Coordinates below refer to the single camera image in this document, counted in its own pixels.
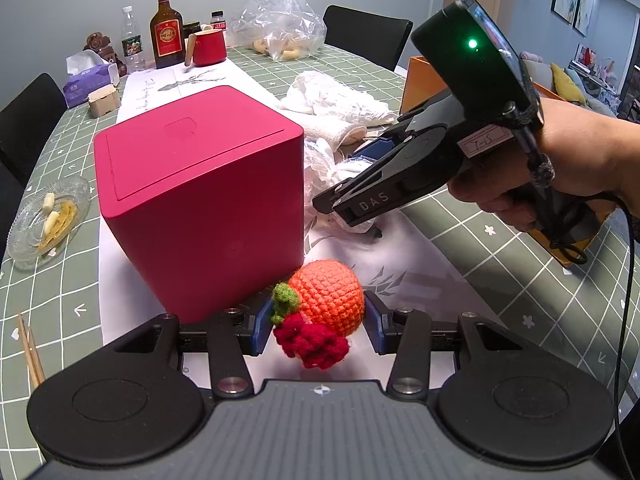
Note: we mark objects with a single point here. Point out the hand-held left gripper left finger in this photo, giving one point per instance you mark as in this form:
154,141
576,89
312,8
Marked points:
263,330

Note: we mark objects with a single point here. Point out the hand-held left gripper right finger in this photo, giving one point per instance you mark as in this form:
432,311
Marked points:
375,325

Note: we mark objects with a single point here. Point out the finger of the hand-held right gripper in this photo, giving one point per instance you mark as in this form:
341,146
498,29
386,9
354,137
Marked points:
375,149
350,190

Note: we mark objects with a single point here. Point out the crinkled clear plastic packaging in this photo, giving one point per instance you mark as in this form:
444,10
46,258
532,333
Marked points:
325,170

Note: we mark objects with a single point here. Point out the red crocheted strawberry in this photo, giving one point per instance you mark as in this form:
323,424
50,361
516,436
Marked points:
310,345

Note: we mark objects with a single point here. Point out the white towel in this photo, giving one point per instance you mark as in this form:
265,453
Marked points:
330,130

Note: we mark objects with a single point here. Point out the crocheted orange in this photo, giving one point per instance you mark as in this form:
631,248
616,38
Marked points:
332,295

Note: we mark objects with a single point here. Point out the orange cardboard box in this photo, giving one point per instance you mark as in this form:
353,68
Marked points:
415,85

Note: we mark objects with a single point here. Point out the white cloth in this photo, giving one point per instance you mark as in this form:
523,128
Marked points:
345,97

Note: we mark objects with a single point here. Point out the person's right forearm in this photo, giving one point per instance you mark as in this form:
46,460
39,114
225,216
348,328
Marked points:
631,160

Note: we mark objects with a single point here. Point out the person's right hand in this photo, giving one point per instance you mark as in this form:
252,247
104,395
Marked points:
580,150

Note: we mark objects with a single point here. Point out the beige sofa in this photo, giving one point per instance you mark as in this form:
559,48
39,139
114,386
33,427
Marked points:
535,65

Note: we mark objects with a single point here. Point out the white table runner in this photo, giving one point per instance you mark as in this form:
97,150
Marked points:
400,260

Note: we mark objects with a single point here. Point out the yellow cushion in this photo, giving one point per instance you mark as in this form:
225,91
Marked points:
567,82

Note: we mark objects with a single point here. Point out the black chair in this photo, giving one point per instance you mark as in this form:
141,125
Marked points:
365,32
30,120

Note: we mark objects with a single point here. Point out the green checked tablecloth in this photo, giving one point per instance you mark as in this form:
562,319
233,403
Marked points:
500,270

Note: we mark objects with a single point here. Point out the magenta storage box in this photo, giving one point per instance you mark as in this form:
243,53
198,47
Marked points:
200,185

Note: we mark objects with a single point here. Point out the large clear plastic bag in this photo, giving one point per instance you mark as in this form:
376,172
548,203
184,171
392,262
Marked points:
280,25

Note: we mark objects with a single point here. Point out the red enamel mug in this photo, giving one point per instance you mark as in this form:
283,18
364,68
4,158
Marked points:
210,50

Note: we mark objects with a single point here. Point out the small red label bottle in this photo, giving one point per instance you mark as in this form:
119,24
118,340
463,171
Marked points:
217,21

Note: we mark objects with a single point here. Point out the black jar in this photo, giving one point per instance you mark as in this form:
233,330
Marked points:
191,27

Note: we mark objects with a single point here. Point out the yellow fruit peel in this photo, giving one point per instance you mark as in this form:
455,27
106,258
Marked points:
62,220

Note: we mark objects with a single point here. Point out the brown liquor bottle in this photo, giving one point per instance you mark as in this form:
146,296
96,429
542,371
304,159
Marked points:
167,35

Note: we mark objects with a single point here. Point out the glass dish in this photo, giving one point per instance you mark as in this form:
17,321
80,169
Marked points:
27,240

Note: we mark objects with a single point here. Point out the small tan paper box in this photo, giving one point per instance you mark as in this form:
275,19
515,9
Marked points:
104,102

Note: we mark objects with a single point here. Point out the clear water bottle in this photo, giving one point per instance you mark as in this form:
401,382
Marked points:
132,42

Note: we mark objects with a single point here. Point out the purple tissue box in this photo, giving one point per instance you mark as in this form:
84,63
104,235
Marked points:
87,82

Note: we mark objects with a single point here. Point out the brown bear figurine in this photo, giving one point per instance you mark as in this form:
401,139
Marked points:
102,50

